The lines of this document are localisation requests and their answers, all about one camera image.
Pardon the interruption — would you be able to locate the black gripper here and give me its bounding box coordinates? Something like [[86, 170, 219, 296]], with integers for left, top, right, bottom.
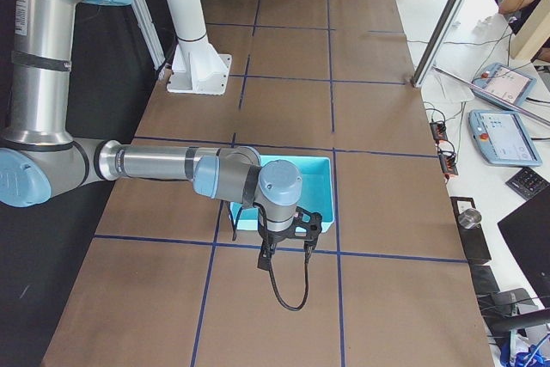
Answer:
[[257, 231, 284, 271]]

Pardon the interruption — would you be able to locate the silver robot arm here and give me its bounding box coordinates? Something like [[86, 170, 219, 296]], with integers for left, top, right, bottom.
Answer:
[[1, 0, 321, 270]]

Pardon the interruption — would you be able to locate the light blue plastic bin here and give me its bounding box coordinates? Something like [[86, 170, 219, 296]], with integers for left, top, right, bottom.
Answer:
[[229, 156, 334, 235]]

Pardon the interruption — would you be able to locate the black orange connector box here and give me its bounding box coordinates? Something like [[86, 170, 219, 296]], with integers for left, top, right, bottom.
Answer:
[[437, 150, 458, 179], [430, 120, 448, 143]]

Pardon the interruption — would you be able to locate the small metal cup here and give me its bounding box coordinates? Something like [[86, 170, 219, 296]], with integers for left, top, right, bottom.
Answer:
[[457, 208, 482, 229]]

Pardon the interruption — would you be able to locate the black flat box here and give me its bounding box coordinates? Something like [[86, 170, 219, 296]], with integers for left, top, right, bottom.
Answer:
[[450, 196, 492, 265]]

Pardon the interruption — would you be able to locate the lower teach pendant tablet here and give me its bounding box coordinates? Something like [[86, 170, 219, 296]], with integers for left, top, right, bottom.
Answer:
[[468, 110, 542, 167]]

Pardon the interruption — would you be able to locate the teach pendant tablet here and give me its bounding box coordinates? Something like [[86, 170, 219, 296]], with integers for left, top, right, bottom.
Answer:
[[472, 63, 536, 107], [468, 110, 542, 167]]

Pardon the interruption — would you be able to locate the black laptop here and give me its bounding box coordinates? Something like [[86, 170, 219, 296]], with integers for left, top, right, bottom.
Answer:
[[498, 193, 549, 308]]

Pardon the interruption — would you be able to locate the black keypad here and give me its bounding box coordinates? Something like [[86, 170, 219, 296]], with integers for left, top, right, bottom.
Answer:
[[505, 167, 549, 200]]

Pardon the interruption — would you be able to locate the upper teach pendant tablet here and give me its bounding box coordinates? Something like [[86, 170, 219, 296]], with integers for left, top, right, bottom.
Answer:
[[472, 63, 536, 107]]

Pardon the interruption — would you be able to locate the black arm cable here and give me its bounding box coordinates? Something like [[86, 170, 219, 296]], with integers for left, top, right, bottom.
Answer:
[[231, 201, 315, 311]]

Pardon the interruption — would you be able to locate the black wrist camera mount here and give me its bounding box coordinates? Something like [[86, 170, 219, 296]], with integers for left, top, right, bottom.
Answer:
[[290, 207, 322, 254]]

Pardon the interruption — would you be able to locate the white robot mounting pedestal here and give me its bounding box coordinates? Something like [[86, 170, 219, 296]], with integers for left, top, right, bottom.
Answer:
[[167, 0, 232, 95]]

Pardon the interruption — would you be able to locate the aluminium frame post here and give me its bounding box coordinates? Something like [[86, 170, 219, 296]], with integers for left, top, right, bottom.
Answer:
[[411, 0, 464, 88]]

